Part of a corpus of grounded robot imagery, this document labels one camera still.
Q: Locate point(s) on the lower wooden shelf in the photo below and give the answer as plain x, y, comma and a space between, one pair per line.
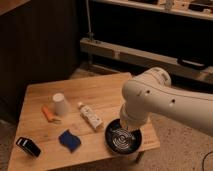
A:
144, 59

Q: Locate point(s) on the wooden table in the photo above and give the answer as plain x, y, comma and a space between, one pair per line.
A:
101, 93

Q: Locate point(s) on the black handle on shelf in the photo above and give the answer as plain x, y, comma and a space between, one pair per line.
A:
192, 65

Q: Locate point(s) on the metal pole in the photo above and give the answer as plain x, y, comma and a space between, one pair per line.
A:
90, 33

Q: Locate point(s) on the black ceramic bowl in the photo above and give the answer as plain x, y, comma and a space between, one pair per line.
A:
121, 141

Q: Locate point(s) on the white bottle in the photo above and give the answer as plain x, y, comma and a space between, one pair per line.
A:
89, 115

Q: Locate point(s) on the upper wooden shelf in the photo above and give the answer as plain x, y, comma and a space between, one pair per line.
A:
175, 7

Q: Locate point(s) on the white paper cup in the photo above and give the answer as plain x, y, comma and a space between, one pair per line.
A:
61, 105

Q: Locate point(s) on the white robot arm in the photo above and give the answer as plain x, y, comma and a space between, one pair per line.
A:
151, 92

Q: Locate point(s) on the wooden shelf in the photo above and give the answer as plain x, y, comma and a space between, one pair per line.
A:
175, 7
144, 59

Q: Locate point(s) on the orange marker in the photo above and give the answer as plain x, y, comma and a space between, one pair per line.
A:
49, 115

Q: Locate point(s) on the blue sponge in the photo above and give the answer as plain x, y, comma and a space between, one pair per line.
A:
69, 140

